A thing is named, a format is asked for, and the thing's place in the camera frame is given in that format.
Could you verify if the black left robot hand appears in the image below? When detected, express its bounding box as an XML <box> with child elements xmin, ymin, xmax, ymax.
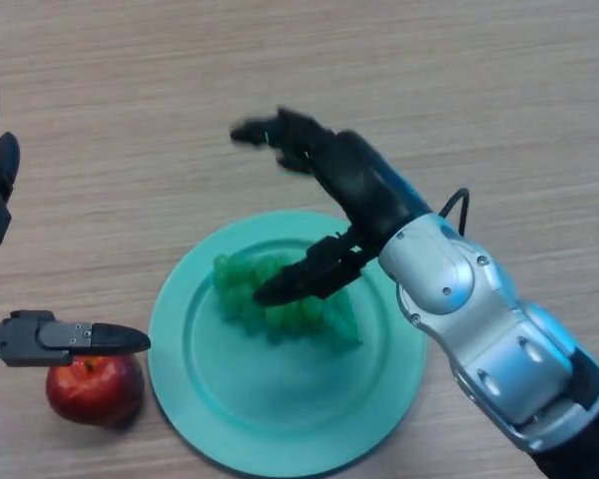
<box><xmin>0</xmin><ymin>77</ymin><xmax>152</xmax><ymax>369</ymax></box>

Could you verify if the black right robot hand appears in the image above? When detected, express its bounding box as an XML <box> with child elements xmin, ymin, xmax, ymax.
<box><xmin>229</xmin><ymin>105</ymin><xmax>433</xmax><ymax>306</ymax></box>

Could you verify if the green grape bunch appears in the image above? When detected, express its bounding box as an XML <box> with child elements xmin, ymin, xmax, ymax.
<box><xmin>211</xmin><ymin>251</ymin><xmax>364</xmax><ymax>350</ymax></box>

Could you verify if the turquoise round plate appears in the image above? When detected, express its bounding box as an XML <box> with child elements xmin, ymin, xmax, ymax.
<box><xmin>148</xmin><ymin>210</ymin><xmax>429</xmax><ymax>473</ymax></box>

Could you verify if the red apple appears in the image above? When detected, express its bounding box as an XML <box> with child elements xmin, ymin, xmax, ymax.
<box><xmin>45</xmin><ymin>352</ymin><xmax>146</xmax><ymax>428</ymax></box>

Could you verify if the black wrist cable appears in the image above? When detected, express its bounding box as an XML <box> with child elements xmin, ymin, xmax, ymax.
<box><xmin>437</xmin><ymin>188</ymin><xmax>471</xmax><ymax>236</ymax></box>

